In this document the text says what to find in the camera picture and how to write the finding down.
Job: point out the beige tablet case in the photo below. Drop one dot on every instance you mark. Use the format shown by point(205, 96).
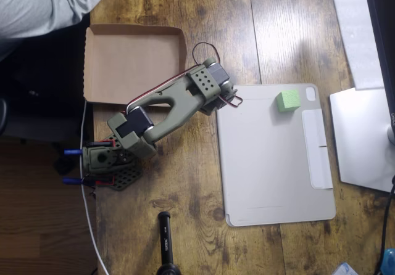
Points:
point(271, 164)

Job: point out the green foam cube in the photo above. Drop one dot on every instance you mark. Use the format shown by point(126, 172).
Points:
point(288, 100)

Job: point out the black monitor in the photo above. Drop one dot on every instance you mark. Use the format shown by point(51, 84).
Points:
point(384, 25)

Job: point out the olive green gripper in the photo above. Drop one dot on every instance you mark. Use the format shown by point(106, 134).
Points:
point(210, 110)

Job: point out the white foam sheet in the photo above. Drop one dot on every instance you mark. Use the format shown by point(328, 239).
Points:
point(355, 34)

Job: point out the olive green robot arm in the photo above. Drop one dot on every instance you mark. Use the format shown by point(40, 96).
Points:
point(182, 102)

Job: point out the blue round object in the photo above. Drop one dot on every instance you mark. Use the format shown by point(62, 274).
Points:
point(389, 261)

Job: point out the person in grey shirt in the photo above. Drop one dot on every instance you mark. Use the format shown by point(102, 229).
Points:
point(37, 6)

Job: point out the white blue packet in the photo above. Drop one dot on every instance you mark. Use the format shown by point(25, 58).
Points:
point(345, 269)

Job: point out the brown cardboard tray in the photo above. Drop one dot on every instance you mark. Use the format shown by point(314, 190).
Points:
point(129, 65)

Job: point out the silver monitor stand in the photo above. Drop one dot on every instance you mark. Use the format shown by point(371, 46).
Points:
point(361, 139)

